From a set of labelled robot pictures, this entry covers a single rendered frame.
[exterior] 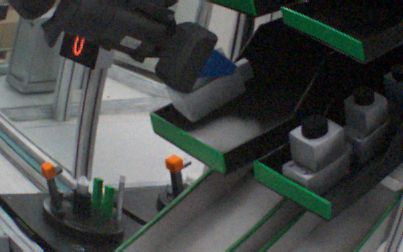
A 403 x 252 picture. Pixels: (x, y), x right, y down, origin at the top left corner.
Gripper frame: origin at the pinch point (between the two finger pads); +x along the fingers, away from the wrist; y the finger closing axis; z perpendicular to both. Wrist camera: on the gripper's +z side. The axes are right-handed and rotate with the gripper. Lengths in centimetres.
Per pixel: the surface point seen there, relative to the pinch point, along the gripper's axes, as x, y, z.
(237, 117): 9.3, 1.8, -4.9
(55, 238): 3.2, 18.5, -33.9
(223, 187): 15.0, 5.8, -13.5
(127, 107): 66, 127, -33
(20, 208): -0.2, 28.4, -35.6
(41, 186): 14, 52, -38
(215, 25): 290, 472, -22
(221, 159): 3.5, -7.1, -7.6
